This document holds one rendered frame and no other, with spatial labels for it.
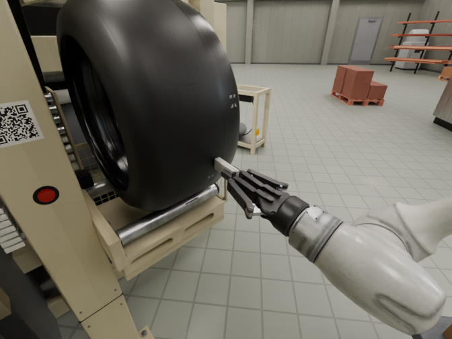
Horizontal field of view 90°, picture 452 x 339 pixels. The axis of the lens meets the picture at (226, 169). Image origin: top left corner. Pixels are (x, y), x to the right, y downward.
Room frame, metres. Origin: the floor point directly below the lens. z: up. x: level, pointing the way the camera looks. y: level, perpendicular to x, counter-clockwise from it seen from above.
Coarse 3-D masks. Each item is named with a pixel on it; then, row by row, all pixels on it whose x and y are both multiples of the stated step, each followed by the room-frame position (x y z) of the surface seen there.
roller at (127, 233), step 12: (204, 192) 0.60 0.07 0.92; (216, 192) 0.63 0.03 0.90; (180, 204) 0.54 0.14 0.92; (192, 204) 0.56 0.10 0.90; (144, 216) 0.49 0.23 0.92; (156, 216) 0.49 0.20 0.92; (168, 216) 0.50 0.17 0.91; (120, 228) 0.44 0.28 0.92; (132, 228) 0.44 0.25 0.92; (144, 228) 0.45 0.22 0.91; (132, 240) 0.43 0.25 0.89
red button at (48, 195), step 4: (40, 192) 0.39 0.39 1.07; (44, 192) 0.39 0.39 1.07; (48, 192) 0.40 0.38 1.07; (52, 192) 0.40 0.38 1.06; (40, 196) 0.39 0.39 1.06; (44, 196) 0.39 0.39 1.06; (48, 196) 0.39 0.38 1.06; (52, 196) 0.40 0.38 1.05; (40, 200) 0.39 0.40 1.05; (44, 200) 0.39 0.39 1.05; (48, 200) 0.39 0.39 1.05
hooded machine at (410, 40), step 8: (416, 32) 11.56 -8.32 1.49; (424, 32) 11.51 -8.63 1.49; (408, 40) 11.79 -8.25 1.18; (416, 40) 11.44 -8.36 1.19; (424, 40) 11.39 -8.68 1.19; (400, 56) 11.91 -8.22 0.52; (408, 56) 11.37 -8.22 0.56; (416, 56) 11.32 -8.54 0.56; (400, 64) 11.68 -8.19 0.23; (408, 64) 11.36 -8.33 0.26; (416, 64) 11.30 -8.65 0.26
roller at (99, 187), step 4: (100, 180) 0.67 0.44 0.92; (104, 180) 0.67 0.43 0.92; (96, 184) 0.64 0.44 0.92; (100, 184) 0.65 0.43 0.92; (104, 184) 0.65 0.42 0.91; (108, 184) 0.66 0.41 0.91; (88, 188) 0.62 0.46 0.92; (92, 188) 0.63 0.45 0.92; (96, 188) 0.63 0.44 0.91; (100, 188) 0.64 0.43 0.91; (104, 188) 0.65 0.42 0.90; (108, 188) 0.65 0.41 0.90; (112, 188) 0.66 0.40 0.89; (88, 192) 0.61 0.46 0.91; (92, 192) 0.62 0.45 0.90; (96, 192) 0.63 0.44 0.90; (100, 192) 0.64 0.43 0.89; (92, 196) 0.62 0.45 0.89
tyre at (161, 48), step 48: (96, 0) 0.51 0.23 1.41; (144, 0) 0.56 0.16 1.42; (96, 48) 0.45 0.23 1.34; (144, 48) 0.45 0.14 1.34; (192, 48) 0.51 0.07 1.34; (96, 96) 0.81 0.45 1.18; (144, 96) 0.41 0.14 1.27; (192, 96) 0.45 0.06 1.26; (96, 144) 0.69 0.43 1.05; (144, 144) 0.39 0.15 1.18; (192, 144) 0.43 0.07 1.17; (144, 192) 0.41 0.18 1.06; (192, 192) 0.49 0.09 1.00
